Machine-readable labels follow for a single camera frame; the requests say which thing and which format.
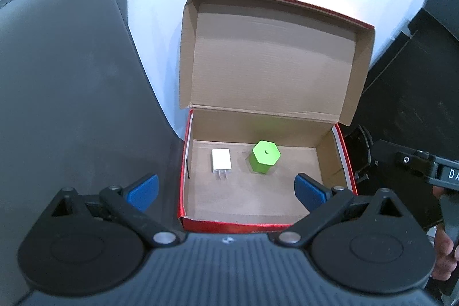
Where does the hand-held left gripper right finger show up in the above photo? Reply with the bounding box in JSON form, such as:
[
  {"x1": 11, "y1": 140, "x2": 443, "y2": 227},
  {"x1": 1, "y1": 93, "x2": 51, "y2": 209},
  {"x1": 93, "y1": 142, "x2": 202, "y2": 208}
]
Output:
[{"x1": 277, "y1": 173, "x2": 410, "y2": 250}]

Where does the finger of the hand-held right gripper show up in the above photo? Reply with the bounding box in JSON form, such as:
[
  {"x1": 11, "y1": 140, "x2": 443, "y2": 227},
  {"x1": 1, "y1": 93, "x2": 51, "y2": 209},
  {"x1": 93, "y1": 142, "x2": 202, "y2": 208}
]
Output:
[{"x1": 372, "y1": 139, "x2": 435, "y2": 182}]

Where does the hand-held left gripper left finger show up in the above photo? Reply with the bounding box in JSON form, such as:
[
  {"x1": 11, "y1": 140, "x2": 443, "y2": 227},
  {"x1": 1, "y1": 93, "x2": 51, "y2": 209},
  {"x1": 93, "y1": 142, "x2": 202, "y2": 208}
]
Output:
[{"x1": 49, "y1": 174, "x2": 179, "y2": 250}]

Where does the red cardboard box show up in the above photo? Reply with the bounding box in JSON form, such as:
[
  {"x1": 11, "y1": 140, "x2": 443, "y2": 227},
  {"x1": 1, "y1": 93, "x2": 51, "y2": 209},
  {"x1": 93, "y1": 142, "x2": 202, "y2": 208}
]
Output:
[{"x1": 178, "y1": 0, "x2": 376, "y2": 233}]

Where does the person's right hand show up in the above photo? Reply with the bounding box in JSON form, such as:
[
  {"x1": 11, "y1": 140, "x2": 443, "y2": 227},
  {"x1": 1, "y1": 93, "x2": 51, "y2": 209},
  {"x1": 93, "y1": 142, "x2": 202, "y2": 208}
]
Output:
[{"x1": 432, "y1": 225, "x2": 458, "y2": 281}]

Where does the black ribbed plastic object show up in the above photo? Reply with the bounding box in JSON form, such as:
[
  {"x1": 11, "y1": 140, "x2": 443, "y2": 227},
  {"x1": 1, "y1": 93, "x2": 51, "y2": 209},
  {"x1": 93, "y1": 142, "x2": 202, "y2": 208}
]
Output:
[{"x1": 343, "y1": 125, "x2": 374, "y2": 185}]

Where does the green hexagonal container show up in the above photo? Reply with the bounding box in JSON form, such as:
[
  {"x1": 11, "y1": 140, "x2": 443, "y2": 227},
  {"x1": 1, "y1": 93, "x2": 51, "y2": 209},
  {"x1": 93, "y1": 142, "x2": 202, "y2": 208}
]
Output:
[{"x1": 248, "y1": 140, "x2": 281, "y2": 175}]

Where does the white wall charger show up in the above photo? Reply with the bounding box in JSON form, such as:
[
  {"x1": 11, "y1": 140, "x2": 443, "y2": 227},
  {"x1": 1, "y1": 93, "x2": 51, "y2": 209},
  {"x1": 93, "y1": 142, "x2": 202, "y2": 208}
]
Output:
[{"x1": 211, "y1": 148, "x2": 232, "y2": 180}]

